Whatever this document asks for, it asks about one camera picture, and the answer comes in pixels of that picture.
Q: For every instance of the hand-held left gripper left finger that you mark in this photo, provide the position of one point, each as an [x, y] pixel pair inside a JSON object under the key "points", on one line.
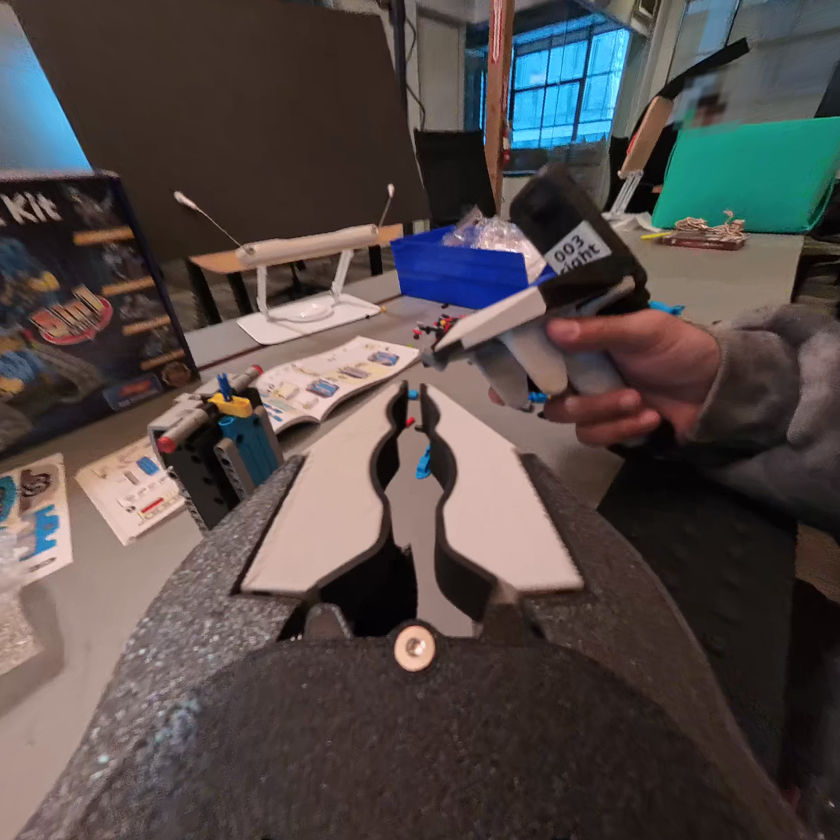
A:
{"points": [[322, 525]]}

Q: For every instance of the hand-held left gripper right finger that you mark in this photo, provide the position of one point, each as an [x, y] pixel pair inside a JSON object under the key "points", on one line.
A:
{"points": [[512, 525]]}

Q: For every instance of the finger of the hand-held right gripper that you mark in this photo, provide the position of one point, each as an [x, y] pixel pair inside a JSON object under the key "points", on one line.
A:
{"points": [[492, 322]]}

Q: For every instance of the person's right forearm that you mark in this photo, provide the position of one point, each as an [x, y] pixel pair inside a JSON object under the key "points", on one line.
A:
{"points": [[775, 394]]}

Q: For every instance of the grey desk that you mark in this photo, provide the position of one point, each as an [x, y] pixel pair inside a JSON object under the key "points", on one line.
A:
{"points": [[79, 617]]}

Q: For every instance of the person's right hand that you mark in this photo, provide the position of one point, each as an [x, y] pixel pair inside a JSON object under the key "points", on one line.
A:
{"points": [[656, 374]]}

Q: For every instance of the pile of small bricks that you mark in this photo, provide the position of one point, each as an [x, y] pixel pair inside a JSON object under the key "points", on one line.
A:
{"points": [[440, 328]]}

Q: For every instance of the blue plastic bin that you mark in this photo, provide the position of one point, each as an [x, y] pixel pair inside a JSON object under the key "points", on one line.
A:
{"points": [[460, 276]]}

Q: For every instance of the clear plastic bag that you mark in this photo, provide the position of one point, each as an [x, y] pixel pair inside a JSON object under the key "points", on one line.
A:
{"points": [[13, 617], [492, 234]]}

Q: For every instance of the blue curved brick panel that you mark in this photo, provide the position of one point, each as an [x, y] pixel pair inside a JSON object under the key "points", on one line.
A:
{"points": [[423, 462]]}

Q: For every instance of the small wooden model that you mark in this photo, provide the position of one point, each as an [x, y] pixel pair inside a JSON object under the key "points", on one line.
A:
{"points": [[702, 234]]}

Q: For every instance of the black blue brick model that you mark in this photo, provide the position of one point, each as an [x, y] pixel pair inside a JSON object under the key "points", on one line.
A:
{"points": [[217, 453]]}

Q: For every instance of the black office chair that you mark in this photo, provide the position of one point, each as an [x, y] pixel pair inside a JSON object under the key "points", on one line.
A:
{"points": [[453, 177]]}

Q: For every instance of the instruction booklet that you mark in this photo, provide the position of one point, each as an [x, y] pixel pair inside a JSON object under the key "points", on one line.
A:
{"points": [[335, 374]]}

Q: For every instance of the wooden column with red sign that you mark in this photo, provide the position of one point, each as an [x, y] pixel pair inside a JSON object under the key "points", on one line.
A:
{"points": [[500, 92]]}

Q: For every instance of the teal plastic panel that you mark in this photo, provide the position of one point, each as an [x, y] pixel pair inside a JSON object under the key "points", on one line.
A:
{"points": [[748, 171]]}

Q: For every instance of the folded instruction leaflet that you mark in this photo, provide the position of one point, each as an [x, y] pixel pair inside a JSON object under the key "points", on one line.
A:
{"points": [[131, 492]]}

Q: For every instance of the black perforated panel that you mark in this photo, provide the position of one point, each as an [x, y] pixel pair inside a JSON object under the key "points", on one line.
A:
{"points": [[709, 591]]}

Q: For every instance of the blue sticker sheet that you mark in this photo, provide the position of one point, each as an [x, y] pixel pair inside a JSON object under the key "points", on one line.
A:
{"points": [[33, 519]]}

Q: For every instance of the robot kit box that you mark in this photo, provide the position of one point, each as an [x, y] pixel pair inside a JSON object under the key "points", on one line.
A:
{"points": [[79, 315]]}

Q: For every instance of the black monitor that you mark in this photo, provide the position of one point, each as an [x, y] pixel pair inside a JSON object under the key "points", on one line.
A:
{"points": [[223, 105]]}

